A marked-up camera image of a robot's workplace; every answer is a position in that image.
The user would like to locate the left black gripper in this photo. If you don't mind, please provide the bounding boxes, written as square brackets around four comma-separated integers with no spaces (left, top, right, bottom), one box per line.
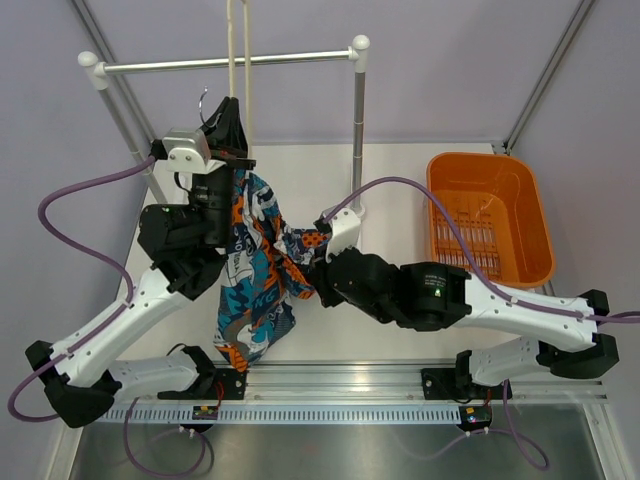
[191,98,255,248]

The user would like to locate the colourful patterned shorts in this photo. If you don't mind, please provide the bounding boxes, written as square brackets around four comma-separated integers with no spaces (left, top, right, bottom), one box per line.
[213,170,329,372]

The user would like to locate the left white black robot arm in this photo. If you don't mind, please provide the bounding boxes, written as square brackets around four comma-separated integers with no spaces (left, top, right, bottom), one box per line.
[25,97,255,428]

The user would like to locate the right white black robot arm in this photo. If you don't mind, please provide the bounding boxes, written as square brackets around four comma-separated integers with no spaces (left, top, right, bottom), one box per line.
[307,248,619,402]

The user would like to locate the silver white garment rack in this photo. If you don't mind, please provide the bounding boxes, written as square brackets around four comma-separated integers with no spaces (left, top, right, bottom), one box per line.
[78,34,371,193]

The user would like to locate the orange plastic basket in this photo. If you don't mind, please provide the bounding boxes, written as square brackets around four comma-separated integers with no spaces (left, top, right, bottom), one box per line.
[426,152,555,289]

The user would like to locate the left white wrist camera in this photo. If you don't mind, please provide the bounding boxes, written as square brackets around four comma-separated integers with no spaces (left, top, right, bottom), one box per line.
[150,128,225,175]

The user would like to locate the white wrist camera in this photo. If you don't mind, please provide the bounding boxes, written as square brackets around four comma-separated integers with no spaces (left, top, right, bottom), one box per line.
[314,208,361,263]
[150,128,225,175]

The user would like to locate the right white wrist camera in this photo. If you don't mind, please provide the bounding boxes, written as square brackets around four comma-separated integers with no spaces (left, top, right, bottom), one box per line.
[314,208,361,263]

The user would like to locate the aluminium mounting rail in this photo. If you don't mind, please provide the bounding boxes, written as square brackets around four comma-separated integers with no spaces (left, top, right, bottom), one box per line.
[114,363,609,405]

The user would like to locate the white slotted cable duct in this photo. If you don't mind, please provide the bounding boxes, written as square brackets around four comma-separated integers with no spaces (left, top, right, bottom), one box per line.
[100,404,462,425]

